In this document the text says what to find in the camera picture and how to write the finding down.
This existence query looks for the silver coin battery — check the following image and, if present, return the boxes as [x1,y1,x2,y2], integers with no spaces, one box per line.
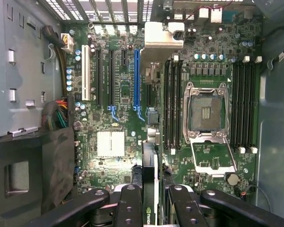
[227,174,241,186]

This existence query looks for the metal socket cover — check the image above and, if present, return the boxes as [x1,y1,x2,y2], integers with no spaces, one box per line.
[190,137,239,175]

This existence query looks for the dark grey PC case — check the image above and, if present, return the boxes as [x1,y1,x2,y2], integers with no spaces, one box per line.
[0,0,284,227]

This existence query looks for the short black expansion slot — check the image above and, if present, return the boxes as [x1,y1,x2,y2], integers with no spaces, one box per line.
[120,49,128,67]

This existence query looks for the silver chipset heatsink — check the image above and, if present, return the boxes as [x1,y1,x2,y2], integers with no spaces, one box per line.
[97,131,125,157]

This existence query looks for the coloured main power wires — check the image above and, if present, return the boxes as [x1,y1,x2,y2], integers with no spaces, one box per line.
[41,96,69,131]

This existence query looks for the white expansion slot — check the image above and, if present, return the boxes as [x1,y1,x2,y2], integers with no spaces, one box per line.
[81,44,92,101]

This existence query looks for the long black expansion slot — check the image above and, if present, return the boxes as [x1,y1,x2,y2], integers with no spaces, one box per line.
[145,84,153,107]
[96,49,103,106]

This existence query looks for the sleeved CPU power cable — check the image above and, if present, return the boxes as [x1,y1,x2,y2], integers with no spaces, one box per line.
[41,25,74,97]

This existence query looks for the black plastic shroud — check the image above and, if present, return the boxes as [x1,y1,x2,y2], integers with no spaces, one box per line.
[0,129,76,227]

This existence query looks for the CPU socket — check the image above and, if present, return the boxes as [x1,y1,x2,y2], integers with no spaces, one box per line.
[183,81,230,140]

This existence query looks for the green motherboard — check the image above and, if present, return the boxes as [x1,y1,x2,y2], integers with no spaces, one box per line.
[66,23,262,201]

